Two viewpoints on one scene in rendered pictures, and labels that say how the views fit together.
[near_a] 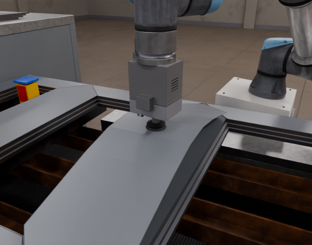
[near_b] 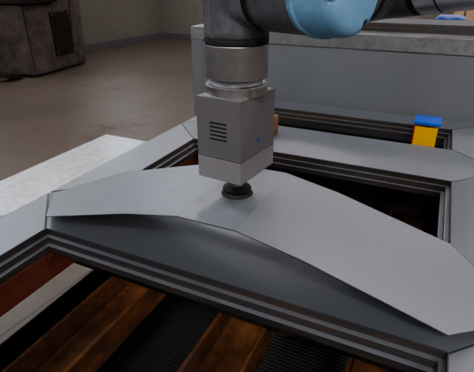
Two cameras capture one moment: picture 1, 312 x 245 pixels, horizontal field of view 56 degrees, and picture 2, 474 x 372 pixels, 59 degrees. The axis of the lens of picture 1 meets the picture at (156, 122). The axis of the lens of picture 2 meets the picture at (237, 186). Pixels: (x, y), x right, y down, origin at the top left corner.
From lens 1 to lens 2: 0.74 m
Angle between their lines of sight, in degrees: 79
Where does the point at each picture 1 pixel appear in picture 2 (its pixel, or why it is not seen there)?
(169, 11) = (209, 14)
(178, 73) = (227, 118)
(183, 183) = (174, 264)
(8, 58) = not seen: outside the picture
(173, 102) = (215, 158)
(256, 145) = not seen: outside the picture
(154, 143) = (191, 193)
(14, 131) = (297, 149)
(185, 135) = (204, 213)
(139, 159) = (165, 191)
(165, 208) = (129, 249)
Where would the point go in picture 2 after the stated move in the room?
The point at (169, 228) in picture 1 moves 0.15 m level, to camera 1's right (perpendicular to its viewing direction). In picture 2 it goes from (109, 260) to (71, 342)
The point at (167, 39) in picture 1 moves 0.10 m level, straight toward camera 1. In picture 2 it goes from (208, 57) to (120, 57)
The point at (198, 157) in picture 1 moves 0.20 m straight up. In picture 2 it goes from (244, 284) to (245, 131)
